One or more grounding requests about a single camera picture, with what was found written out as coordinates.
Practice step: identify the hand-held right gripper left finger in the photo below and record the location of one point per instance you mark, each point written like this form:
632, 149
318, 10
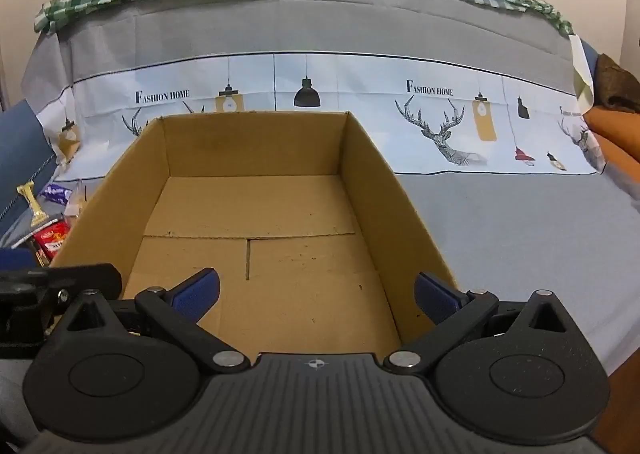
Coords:
200, 291

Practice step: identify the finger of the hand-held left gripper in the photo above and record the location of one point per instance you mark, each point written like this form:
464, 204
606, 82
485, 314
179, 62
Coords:
85, 276

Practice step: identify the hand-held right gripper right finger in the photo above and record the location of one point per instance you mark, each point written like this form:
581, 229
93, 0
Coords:
435, 299

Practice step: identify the yellow candy packet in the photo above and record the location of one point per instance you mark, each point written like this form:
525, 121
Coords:
37, 216

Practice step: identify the purple candy packet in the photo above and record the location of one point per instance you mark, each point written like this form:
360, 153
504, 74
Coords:
56, 194

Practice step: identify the cardboard box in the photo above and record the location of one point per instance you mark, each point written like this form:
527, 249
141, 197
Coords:
250, 214

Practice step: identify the red snack packet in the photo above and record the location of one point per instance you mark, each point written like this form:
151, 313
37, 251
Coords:
52, 239

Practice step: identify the clear bag of crackers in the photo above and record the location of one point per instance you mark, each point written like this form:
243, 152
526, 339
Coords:
75, 206

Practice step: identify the blue cushion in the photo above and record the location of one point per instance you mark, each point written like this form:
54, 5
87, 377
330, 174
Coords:
20, 143

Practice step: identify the orange cushion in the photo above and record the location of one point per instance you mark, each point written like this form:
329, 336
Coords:
620, 133

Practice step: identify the brown cloth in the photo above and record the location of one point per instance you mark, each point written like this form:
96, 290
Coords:
615, 83

